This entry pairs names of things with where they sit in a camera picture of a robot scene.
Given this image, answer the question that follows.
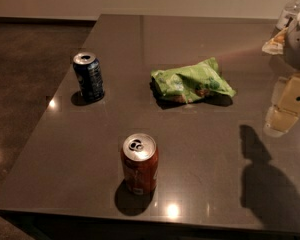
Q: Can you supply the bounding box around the dark blue soda can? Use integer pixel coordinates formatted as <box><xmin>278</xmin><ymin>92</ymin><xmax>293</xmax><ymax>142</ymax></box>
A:
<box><xmin>73</xmin><ymin>52</ymin><xmax>105</xmax><ymax>103</ymax></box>

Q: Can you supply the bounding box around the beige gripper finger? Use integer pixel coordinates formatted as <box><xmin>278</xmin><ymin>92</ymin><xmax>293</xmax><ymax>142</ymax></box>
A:
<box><xmin>264</xmin><ymin>72</ymin><xmax>300</xmax><ymax>137</ymax></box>
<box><xmin>262</xmin><ymin>27</ymin><xmax>288</xmax><ymax>55</ymax></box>

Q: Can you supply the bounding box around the red coke can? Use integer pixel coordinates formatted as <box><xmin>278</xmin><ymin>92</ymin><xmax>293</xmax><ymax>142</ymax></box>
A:
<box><xmin>121</xmin><ymin>133</ymin><xmax>159</xmax><ymax>195</ymax></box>

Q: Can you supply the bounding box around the green chip bag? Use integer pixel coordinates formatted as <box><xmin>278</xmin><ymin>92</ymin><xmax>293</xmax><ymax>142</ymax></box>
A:
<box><xmin>151</xmin><ymin>57</ymin><xmax>236</xmax><ymax>104</ymax></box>

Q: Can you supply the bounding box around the clear plastic bottle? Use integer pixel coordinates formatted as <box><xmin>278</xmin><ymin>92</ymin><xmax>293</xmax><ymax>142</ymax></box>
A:
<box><xmin>276</xmin><ymin>0</ymin><xmax>300</xmax><ymax>30</ymax></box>

